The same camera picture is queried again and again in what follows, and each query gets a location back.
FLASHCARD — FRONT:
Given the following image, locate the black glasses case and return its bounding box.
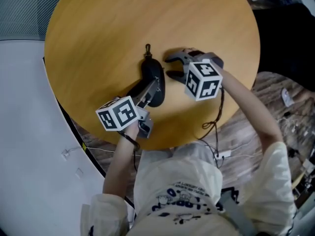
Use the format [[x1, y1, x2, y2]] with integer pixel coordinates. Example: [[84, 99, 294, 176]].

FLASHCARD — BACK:
[[126, 44, 166, 108]]

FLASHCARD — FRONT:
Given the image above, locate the person's right hand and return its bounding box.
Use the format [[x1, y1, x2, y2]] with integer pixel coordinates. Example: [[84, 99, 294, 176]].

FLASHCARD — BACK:
[[182, 47, 201, 57]]

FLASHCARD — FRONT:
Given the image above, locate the small white connector with cable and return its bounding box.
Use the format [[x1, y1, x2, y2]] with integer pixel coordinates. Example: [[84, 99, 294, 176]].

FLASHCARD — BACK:
[[61, 146, 85, 159]]

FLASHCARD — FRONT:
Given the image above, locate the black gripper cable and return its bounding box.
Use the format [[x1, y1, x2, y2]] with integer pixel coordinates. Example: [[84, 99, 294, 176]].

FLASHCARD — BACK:
[[196, 86, 226, 169], [117, 130, 141, 173]]

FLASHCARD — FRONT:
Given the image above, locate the tangle of floor cables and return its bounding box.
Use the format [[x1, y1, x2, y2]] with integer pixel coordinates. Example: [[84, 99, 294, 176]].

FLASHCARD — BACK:
[[275, 111, 315, 144]]

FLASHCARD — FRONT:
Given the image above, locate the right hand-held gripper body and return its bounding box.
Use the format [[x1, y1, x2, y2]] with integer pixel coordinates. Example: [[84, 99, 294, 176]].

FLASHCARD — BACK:
[[172, 49, 224, 102]]

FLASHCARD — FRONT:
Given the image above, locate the thin white floor cable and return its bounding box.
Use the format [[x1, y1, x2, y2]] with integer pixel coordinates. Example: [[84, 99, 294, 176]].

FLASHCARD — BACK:
[[86, 146, 117, 154]]

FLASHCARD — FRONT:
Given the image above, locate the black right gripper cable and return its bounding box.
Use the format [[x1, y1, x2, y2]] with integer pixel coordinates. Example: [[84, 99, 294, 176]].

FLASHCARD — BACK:
[[196, 86, 226, 169]]

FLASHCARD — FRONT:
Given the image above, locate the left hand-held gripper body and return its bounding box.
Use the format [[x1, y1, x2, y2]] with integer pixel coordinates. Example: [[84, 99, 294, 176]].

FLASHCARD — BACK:
[[95, 96, 155, 140]]

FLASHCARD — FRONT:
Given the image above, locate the grey shoulder strap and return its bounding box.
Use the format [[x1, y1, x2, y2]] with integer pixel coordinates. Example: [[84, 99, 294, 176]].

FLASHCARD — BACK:
[[220, 189, 258, 236]]

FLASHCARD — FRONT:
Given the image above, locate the cream printed shirt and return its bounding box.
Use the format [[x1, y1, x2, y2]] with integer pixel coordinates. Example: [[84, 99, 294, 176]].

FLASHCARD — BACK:
[[80, 141, 297, 236]]

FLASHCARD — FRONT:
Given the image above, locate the white power strip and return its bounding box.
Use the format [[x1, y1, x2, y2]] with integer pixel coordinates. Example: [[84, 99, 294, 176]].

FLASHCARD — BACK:
[[213, 149, 232, 160]]

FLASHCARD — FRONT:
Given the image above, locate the person's right forearm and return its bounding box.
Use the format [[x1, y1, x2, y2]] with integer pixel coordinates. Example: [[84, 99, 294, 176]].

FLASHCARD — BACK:
[[218, 67, 284, 154]]

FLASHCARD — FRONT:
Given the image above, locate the white device on floor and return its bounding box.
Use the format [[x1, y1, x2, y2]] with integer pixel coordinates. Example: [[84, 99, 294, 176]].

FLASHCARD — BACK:
[[281, 88, 295, 106]]

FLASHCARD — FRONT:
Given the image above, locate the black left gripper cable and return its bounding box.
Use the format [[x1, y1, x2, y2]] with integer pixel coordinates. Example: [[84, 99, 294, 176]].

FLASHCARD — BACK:
[[117, 130, 141, 173]]

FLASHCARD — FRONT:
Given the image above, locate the person's left forearm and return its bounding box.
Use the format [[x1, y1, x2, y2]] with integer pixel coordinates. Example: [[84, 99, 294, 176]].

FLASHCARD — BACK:
[[102, 123, 141, 197]]

